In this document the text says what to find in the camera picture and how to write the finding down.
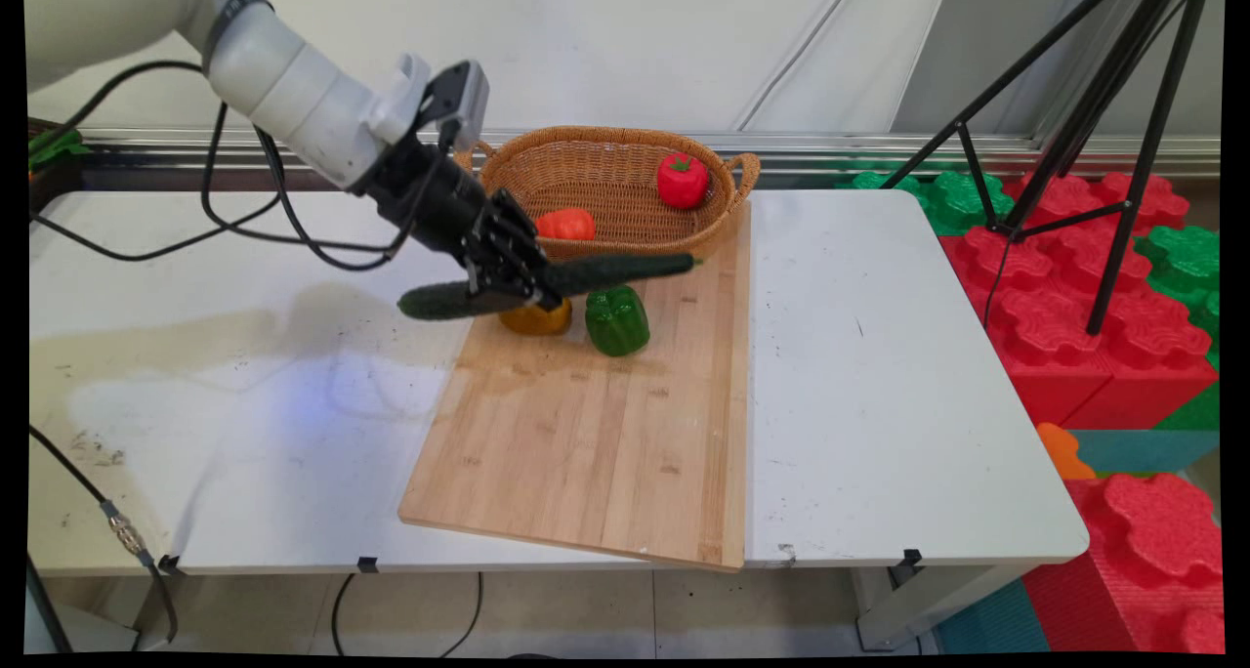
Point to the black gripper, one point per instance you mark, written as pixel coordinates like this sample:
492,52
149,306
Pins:
430,199

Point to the dark green toy cucumber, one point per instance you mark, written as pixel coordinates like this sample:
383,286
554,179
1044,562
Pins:
625,270

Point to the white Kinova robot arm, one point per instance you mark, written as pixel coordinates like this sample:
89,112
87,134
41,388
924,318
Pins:
293,92

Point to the yellow toy bell pepper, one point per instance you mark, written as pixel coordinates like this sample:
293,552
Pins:
542,320

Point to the orange toy vegetable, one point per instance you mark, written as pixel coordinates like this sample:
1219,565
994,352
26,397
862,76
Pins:
566,225

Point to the green toy bell pepper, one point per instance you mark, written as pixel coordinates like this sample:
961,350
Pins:
617,321

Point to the woven wicker basket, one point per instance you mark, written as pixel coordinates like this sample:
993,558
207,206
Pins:
605,175

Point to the wooden cutting board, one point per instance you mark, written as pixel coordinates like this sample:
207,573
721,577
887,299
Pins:
586,434

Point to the red toy tomato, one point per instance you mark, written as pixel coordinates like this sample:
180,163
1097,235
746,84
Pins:
682,182

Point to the black table edge clip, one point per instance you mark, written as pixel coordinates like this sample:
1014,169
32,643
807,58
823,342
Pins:
912,557
170,563
367,564

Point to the green leafy toy vegetable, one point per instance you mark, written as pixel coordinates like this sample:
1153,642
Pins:
54,146

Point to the large red foam block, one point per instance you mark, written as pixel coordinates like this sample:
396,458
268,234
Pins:
1055,355

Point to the orange foam piece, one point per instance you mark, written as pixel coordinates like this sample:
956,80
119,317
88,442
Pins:
1060,453

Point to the teal foam mat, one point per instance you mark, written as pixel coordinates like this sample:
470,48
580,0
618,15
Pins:
1143,450
986,624

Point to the black tripod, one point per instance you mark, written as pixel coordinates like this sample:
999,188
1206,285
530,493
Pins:
1111,82

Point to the small green foam wedge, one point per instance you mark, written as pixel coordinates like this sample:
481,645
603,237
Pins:
1196,414

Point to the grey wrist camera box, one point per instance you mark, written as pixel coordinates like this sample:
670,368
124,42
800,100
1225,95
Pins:
467,92

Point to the aluminium window rail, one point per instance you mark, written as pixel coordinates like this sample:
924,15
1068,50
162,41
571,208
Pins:
879,146

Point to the white table leg frame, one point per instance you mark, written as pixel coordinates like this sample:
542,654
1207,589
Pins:
908,609

